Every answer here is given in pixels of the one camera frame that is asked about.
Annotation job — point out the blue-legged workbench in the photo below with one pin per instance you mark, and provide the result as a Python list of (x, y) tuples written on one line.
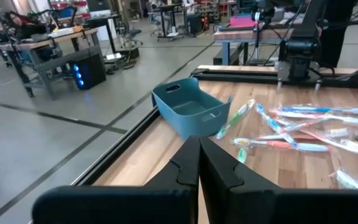
[(244, 35)]

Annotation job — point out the wooden top desk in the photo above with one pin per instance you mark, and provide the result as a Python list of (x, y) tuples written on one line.
[(57, 35)]

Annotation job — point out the orange toothbrush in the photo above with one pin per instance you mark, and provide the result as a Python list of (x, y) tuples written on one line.
[(291, 128), (278, 144), (337, 141), (315, 116)]

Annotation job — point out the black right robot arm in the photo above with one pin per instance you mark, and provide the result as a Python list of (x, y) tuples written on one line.
[(297, 51)]

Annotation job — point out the black computer tower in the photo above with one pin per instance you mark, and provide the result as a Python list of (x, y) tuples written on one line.
[(89, 71)]

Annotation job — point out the black office chair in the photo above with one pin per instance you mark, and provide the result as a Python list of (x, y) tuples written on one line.
[(132, 34)]

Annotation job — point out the black cart desk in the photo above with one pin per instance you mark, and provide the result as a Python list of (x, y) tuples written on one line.
[(169, 18)]

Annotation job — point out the blue toothbrush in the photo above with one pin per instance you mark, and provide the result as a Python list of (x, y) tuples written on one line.
[(322, 109), (275, 126)]

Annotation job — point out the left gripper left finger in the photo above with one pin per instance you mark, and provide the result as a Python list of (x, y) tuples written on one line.
[(120, 205)]

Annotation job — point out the pink flat item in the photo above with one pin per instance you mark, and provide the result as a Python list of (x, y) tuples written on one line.
[(242, 21)]

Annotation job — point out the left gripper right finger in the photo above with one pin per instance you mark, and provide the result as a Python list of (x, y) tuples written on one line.
[(275, 208)]

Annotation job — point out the person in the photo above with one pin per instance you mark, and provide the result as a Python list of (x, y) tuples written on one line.
[(19, 23)]

